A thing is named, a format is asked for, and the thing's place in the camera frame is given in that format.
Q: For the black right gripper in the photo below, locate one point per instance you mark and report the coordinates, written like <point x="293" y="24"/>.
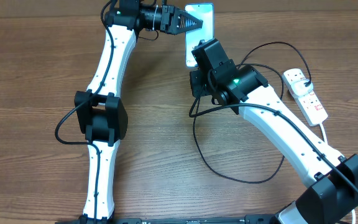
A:
<point x="197" y="91"/>

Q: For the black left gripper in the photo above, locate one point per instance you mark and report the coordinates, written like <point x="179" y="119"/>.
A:
<point x="171" y="20"/>

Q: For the Samsung Galaxy smartphone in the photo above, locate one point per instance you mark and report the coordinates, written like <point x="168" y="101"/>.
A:
<point x="204" y="12"/>

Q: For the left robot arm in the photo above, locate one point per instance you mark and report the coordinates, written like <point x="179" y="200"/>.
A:
<point x="100" y="111"/>

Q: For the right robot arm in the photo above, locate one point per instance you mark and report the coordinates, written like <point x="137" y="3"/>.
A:
<point x="331" y="179"/>

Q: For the white charger adapter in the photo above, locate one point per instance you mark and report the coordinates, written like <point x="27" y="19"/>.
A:
<point x="301" y="88"/>

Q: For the white power strip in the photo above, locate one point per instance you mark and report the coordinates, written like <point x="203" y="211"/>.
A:
<point x="309" y="104"/>

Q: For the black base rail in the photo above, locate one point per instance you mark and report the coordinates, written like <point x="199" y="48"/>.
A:
<point x="247" y="219"/>

